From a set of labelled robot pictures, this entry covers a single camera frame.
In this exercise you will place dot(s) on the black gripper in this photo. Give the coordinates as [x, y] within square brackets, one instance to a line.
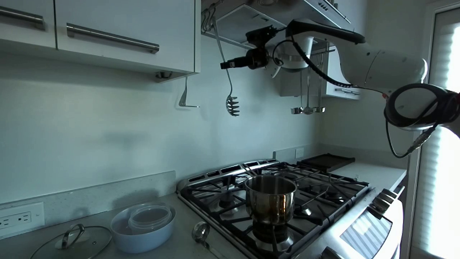
[258, 58]

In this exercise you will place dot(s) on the silver slotted ladle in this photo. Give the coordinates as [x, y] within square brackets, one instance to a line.
[233, 106]

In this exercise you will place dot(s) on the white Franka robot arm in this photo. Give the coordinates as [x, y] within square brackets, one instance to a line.
[379, 67]

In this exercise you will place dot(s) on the stainless steel pot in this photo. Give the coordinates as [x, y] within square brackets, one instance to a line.
[271, 202]

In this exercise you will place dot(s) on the glass pot lid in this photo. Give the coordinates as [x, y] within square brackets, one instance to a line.
[72, 238]

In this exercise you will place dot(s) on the white range hood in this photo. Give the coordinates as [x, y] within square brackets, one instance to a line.
[239, 19]

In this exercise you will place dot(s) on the hanging silver utensil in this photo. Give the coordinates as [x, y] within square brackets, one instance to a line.
[297, 110]
[320, 108]
[308, 110]

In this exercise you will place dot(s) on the white cabinet door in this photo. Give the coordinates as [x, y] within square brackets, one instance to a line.
[124, 19]
[24, 31]

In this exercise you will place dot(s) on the black rectangular tray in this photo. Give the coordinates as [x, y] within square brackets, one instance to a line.
[325, 162]

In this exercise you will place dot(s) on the stainless gas range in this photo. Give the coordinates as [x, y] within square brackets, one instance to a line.
[216, 202]

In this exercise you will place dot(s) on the small round silver utensil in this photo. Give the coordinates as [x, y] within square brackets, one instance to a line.
[202, 232]

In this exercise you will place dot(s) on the clear round plastic container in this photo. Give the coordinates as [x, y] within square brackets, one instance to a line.
[149, 216]

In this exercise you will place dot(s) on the pale blue bowl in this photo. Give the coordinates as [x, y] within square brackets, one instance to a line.
[144, 239]

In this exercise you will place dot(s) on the white window blind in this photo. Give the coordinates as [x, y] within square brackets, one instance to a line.
[446, 192]

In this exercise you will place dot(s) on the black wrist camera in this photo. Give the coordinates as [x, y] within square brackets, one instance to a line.
[261, 36]

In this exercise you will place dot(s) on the white wall outlet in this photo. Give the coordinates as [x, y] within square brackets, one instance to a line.
[22, 221]
[289, 154]

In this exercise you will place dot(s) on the white wall cabinet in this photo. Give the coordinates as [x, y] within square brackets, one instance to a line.
[124, 19]

